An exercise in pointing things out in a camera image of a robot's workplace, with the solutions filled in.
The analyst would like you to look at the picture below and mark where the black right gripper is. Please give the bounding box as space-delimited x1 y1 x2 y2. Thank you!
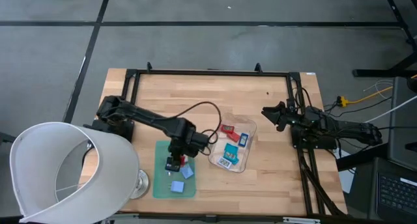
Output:
261 102 326 132

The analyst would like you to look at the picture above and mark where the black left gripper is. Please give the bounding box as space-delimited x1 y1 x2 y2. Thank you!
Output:
165 118 209 172

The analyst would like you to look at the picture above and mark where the clear plastic bin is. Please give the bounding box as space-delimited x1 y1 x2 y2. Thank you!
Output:
207 112 257 174

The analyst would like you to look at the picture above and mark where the green translucent plastic bin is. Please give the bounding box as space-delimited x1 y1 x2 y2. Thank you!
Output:
152 140 197 199

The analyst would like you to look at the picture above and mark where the silver lamp base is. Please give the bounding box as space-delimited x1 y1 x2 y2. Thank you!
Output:
130 169 151 200

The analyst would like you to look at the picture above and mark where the white lamp shade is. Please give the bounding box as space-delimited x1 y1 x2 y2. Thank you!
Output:
9 121 140 224

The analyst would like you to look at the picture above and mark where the white paper sheet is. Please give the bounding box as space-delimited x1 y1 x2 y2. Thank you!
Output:
337 148 356 195

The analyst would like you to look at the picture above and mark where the black desk leg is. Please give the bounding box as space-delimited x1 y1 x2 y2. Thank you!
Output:
352 0 417 78

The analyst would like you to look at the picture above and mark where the black laptop keyboard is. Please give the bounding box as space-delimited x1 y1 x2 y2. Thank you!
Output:
376 171 417 222

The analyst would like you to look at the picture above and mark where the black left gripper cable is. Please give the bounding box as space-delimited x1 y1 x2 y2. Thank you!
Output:
162 101 223 156

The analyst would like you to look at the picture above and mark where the black aluminium table frame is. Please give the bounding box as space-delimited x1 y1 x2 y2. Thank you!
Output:
120 61 348 218

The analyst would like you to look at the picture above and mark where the silver metal bracket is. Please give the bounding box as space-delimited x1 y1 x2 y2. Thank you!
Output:
282 216 322 224

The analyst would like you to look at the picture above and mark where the white cable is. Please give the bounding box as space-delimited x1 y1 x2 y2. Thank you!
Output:
364 95 417 124

